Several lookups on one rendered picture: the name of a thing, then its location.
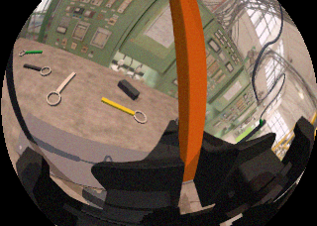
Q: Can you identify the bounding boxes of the grey loop with yellow handle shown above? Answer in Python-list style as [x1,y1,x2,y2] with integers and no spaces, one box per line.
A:
[102,96,147,123]

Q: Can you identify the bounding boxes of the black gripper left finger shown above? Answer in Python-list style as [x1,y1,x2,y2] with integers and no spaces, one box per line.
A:
[91,120,185,207]

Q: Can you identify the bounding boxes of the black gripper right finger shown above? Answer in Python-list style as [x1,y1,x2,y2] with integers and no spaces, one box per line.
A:
[193,131,276,207]

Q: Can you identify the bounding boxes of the black rectangular block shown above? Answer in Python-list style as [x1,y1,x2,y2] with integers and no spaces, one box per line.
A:
[118,79,140,100]

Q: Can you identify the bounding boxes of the dark grey flat handle with beige loop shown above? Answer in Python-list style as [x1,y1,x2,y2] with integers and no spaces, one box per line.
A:
[24,63,52,76]

